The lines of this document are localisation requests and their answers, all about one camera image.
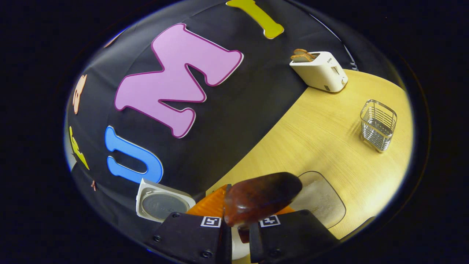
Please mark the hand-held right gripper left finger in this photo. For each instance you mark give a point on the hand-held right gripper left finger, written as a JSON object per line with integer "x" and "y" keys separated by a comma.
{"x": 190, "y": 234}

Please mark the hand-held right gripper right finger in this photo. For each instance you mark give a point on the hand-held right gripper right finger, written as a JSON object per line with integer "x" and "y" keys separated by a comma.
{"x": 293, "y": 234}

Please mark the white rice cooker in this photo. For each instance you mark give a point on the white rice cooker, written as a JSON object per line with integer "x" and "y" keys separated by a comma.
{"x": 163, "y": 205}

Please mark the brown wooden spoon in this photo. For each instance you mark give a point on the brown wooden spoon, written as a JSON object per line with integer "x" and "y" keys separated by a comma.
{"x": 260, "y": 198}

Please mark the clear plastic box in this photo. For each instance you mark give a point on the clear plastic box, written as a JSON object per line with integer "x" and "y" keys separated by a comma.
{"x": 329, "y": 205}

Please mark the copper cloth clip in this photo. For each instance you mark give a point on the copper cloth clip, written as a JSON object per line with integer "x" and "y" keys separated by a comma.
{"x": 93, "y": 185}

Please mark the black backdrop cloth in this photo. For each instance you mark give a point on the black backdrop cloth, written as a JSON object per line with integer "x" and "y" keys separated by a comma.
{"x": 234, "y": 110}

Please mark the white toaster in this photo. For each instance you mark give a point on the white toaster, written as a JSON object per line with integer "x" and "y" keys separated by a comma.
{"x": 320, "y": 73}

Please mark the brown toast slice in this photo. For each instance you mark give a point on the brown toast slice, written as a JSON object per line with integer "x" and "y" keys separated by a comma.
{"x": 302, "y": 58}
{"x": 304, "y": 52}

